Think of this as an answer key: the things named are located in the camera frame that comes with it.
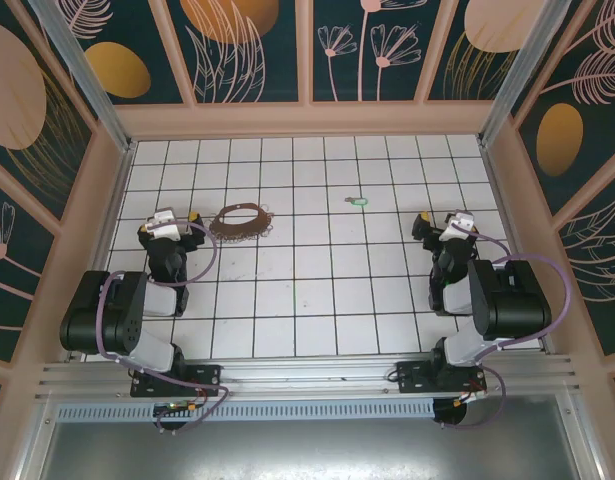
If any grey metal sheet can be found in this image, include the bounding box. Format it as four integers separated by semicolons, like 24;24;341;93
16;394;603;480

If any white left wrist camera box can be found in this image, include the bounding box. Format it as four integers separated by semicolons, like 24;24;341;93
145;208;192;240

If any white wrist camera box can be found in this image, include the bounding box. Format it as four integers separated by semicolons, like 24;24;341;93
145;208;192;240
438;210;477;242

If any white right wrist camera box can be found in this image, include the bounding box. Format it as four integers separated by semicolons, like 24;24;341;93
438;210;477;242

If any thin aluminium side rail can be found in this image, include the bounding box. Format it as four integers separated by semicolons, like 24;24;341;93
89;141;137;274
478;142;551;354

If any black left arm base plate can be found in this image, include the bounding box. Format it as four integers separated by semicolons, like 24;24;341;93
130;364;223;399

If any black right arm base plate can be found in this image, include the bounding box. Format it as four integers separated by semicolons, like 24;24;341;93
394;360;488;396

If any yellow connector with wires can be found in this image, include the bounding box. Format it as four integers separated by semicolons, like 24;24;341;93
451;388;488;409

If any small circuit board with wires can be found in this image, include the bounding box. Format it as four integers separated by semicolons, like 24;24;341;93
153;398;201;416

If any aluminium corner post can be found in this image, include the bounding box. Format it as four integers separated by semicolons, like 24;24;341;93
478;0;576;149
29;0;136;154

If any long aluminium base rail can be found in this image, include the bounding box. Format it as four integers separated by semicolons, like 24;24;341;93
34;355;576;401

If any grey slotted cable duct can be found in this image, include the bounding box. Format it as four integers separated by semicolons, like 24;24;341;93
54;398;436;422

